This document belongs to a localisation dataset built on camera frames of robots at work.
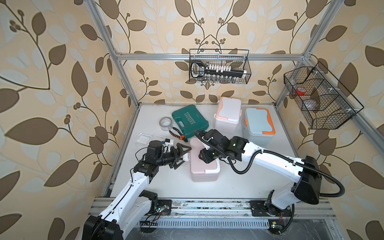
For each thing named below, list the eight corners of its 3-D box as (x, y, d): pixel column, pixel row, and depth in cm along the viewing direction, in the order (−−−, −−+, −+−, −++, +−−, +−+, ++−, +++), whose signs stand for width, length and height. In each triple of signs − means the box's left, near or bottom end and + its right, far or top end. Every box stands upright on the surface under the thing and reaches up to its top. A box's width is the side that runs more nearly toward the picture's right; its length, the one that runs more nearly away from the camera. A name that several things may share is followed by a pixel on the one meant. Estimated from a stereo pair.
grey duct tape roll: (158, 131, 107) (157, 128, 104) (161, 120, 114) (160, 116, 111) (172, 131, 107) (171, 128, 104) (173, 120, 114) (173, 116, 111)
